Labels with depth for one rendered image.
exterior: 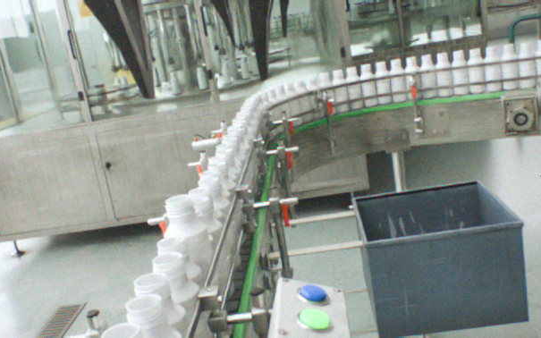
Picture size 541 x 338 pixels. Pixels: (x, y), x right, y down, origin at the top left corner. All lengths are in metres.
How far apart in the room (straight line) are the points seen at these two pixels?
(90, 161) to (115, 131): 0.29
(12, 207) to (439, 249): 3.92
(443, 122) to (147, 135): 2.42
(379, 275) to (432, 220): 0.35
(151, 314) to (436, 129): 2.02
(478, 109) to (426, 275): 1.29
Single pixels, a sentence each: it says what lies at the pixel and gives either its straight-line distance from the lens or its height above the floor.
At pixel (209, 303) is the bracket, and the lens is 0.76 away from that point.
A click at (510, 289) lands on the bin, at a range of 1.38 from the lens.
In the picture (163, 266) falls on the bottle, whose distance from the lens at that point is 0.75.
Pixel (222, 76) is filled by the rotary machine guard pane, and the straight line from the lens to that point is 4.27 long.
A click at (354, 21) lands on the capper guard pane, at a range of 6.13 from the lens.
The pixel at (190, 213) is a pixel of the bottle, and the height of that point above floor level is 1.18.
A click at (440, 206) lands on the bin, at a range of 1.60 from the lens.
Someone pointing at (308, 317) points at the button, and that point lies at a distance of 0.65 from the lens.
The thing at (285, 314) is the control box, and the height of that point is 1.12.
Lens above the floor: 1.42
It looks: 14 degrees down
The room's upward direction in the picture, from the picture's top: 10 degrees counter-clockwise
